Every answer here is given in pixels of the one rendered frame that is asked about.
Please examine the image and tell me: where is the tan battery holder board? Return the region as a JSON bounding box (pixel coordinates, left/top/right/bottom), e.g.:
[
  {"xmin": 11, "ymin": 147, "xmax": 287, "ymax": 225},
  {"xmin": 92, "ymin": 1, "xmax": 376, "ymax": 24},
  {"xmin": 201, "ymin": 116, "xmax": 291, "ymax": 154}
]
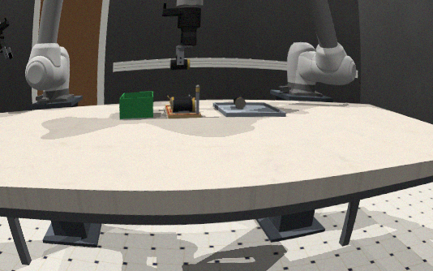
[{"xmin": 165, "ymin": 85, "xmax": 201, "ymax": 118}]

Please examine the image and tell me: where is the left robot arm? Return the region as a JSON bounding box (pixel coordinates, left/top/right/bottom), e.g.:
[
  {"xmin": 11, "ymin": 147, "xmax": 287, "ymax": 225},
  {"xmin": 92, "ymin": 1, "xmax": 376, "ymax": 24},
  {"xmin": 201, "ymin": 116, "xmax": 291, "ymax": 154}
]
[{"xmin": 280, "ymin": 0, "xmax": 356, "ymax": 97}]

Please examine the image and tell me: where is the green open-top box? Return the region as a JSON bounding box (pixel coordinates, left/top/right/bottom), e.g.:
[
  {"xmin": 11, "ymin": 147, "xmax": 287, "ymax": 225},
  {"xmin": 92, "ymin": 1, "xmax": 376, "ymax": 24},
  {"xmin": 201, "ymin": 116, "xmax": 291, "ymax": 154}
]
[{"xmin": 119, "ymin": 92, "xmax": 153, "ymax": 120}]

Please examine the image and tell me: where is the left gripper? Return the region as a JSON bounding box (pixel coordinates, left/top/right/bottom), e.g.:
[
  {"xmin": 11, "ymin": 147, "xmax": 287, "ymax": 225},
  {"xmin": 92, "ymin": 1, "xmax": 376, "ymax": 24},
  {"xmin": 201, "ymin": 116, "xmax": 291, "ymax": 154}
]
[{"xmin": 162, "ymin": 0, "xmax": 203, "ymax": 65}]

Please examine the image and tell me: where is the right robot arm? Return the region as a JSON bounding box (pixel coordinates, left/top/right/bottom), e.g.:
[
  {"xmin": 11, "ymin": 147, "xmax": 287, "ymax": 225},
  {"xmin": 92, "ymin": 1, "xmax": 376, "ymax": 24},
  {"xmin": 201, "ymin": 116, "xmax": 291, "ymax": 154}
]
[{"xmin": 25, "ymin": 0, "xmax": 74, "ymax": 104}]

